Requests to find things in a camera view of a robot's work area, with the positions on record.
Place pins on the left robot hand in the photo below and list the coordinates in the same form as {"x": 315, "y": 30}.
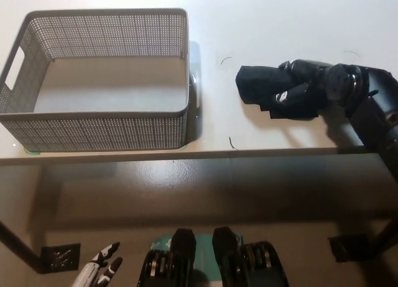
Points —
{"x": 99, "y": 265}

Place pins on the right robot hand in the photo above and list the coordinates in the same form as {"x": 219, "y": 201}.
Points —
{"x": 317, "y": 81}

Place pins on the black fabric pencil case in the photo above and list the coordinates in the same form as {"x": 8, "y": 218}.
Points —
{"x": 261, "y": 84}

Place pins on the black floor plate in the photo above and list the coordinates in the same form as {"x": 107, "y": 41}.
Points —
{"x": 348, "y": 248}
{"x": 60, "y": 257}

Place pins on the black table leg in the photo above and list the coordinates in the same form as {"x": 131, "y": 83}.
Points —
{"x": 18, "y": 243}
{"x": 387, "y": 240}

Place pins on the left black robot body block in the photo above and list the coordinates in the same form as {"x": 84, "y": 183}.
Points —
{"x": 183, "y": 256}

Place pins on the green tape strip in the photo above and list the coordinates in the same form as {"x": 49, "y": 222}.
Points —
{"x": 32, "y": 150}

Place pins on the grey perforated plastic basket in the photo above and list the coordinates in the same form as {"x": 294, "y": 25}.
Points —
{"x": 93, "y": 128}

